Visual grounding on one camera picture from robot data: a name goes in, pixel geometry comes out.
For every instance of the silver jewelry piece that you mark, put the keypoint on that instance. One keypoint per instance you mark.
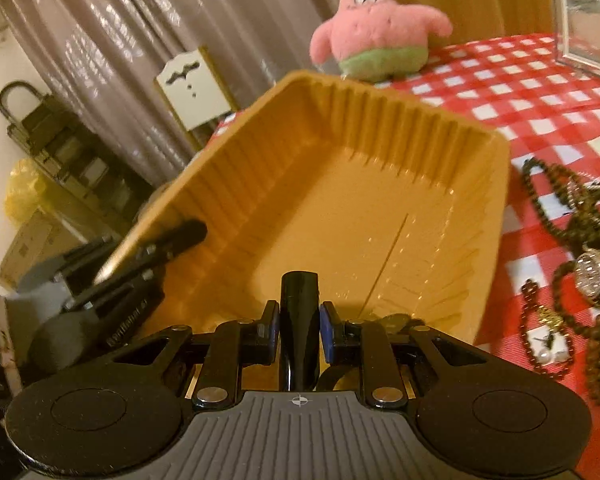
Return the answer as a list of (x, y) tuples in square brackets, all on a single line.
[(576, 194)]

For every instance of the yellow plastic bag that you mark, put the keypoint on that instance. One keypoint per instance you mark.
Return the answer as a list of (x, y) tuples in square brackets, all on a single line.
[(25, 190)]

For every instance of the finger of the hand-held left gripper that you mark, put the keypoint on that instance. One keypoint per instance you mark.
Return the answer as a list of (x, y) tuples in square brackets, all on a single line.
[(125, 292), (180, 237)]

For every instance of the pink starfish plush toy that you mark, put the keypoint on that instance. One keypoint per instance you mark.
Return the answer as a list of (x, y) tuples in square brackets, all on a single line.
[(380, 35)]

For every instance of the black folding hand cart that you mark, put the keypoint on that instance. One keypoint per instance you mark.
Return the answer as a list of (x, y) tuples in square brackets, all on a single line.
[(55, 140)]

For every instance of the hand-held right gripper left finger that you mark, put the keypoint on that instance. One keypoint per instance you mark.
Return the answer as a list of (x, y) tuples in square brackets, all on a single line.
[(272, 332)]

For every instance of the black wristwatch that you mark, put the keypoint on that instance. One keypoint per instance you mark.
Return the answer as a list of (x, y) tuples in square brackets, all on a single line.
[(300, 320)]

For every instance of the beige patterned curtain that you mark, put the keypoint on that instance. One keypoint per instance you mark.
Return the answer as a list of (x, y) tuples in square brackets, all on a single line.
[(105, 35)]

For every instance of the pearl earring card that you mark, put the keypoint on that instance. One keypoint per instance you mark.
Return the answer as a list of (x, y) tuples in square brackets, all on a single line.
[(550, 347)]

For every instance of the yellow plastic tray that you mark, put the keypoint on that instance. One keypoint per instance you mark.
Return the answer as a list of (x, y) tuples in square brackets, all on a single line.
[(330, 185)]

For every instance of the cardboard box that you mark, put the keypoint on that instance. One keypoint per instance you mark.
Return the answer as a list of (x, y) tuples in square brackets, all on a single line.
[(35, 240)]

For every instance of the red white checkered tablecloth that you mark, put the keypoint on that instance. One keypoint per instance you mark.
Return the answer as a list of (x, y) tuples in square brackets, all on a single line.
[(530, 100)]

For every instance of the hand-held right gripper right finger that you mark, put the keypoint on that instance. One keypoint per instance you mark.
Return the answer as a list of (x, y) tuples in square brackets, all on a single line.
[(326, 332)]

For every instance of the white wooden chair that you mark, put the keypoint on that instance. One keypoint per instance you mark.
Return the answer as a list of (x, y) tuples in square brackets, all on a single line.
[(190, 90)]

